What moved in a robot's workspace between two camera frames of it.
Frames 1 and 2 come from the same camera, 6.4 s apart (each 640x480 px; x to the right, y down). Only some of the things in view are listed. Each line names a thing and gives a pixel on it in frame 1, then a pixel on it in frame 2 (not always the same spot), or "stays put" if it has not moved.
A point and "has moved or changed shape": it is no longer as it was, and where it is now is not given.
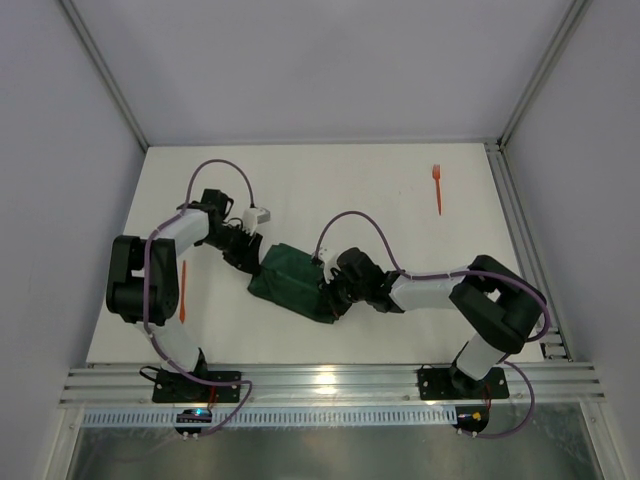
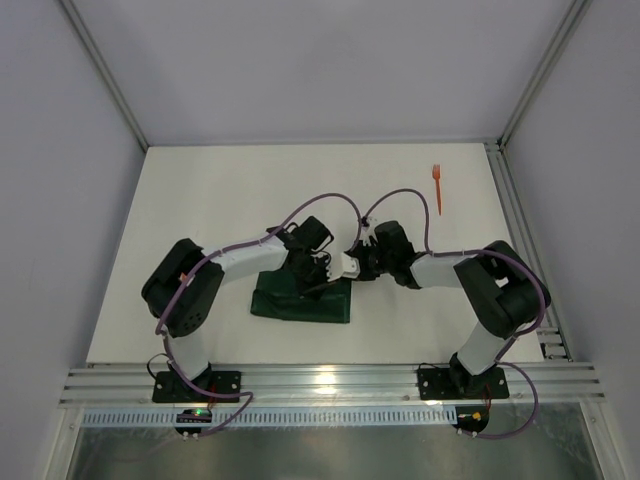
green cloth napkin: x=292 y=279 has moved or changed shape
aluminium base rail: x=336 y=385 stays put
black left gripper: x=245 y=251 → x=310 y=270
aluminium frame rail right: x=555 y=345 stays put
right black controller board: x=471 y=418 stays put
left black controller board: x=192 y=415 stays put
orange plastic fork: x=436 y=173 stays put
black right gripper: x=331 y=293 → x=368 y=258
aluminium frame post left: x=105 y=72 stays put
